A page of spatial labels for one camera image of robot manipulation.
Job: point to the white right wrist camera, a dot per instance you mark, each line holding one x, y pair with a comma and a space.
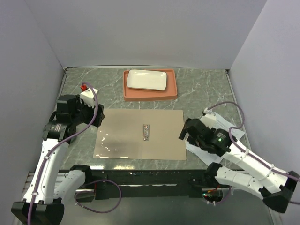
208, 118

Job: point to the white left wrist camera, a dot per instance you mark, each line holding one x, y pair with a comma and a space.
89, 96

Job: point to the terracotta rectangular tray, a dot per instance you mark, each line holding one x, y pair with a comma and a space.
171, 92

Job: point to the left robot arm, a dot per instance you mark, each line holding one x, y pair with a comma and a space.
43, 202

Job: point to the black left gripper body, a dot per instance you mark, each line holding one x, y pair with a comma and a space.
85, 113

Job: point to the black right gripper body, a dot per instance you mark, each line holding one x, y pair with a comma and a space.
194, 141

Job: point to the tan paper folder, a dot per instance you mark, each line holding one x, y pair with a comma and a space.
141, 134

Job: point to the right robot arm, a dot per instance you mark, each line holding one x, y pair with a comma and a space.
275, 187

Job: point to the white rectangular plate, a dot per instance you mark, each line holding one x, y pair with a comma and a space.
146, 80

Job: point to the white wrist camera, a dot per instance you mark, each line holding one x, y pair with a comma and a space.
208, 118
89, 96

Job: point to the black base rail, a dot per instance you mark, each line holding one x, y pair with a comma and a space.
149, 183

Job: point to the aluminium frame rail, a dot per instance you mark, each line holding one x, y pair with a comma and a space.
276, 219

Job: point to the white printed paper sheets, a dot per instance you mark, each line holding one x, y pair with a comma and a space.
228, 146

